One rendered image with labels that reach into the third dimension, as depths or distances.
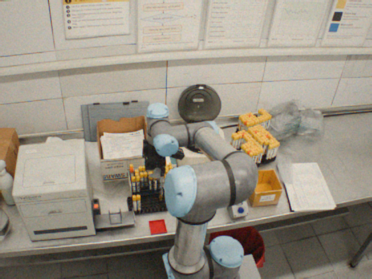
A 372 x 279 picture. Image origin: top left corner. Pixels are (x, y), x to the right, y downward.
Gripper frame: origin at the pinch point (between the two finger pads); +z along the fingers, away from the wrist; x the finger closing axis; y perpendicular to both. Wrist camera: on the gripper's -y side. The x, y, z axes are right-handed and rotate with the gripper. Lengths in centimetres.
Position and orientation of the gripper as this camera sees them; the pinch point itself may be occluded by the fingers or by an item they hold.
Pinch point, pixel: (161, 177)
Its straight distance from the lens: 153.9
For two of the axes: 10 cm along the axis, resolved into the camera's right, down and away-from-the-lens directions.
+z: -0.6, 7.5, 6.6
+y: -9.7, 1.0, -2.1
